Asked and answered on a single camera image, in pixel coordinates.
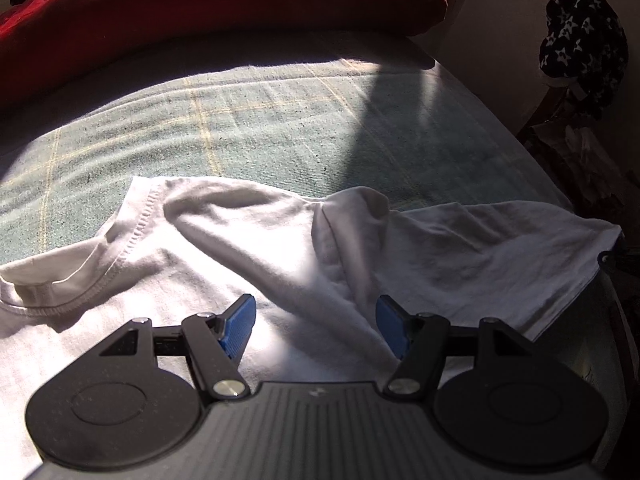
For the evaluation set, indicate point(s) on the black star-patterned cloth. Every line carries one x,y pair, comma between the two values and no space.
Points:
580,35

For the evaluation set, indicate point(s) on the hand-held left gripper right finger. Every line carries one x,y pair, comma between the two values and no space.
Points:
392,327

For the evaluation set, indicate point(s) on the red quilt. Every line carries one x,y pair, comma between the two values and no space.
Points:
200,0

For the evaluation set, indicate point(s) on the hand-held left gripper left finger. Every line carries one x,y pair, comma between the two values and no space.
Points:
237,327

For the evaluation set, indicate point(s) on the white printed t-shirt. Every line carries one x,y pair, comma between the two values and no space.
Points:
300,270

